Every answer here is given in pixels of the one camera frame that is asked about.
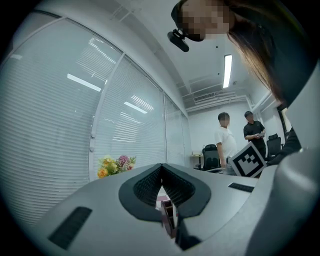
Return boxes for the ceiling air vent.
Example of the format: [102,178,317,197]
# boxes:
[193,92,216,104]

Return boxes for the long ceiling light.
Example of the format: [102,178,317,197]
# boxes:
[222,54,233,89]

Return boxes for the black office chair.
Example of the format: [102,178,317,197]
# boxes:
[195,144,221,172]
[266,133,285,161]

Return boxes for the colourful flower bouquet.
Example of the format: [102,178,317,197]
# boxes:
[96,154,137,179]

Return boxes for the person's right forearm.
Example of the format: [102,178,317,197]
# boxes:
[267,127,302,166]

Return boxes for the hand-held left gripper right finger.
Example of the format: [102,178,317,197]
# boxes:
[161,163,259,251]

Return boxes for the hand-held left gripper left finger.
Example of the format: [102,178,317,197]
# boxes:
[33,163,184,256]

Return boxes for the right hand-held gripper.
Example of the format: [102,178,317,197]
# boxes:
[228,141,268,179]

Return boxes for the black head-worn camera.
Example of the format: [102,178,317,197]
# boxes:
[167,28,190,53]

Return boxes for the person's torso in black top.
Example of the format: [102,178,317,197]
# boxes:
[259,22,318,108]

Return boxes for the white slatted window blinds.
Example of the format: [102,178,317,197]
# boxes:
[0,17,192,227]

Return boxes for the person's head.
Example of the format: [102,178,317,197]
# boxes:
[179,0,236,41]

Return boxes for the dark brown organizer box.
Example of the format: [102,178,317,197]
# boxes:
[160,199,179,239]

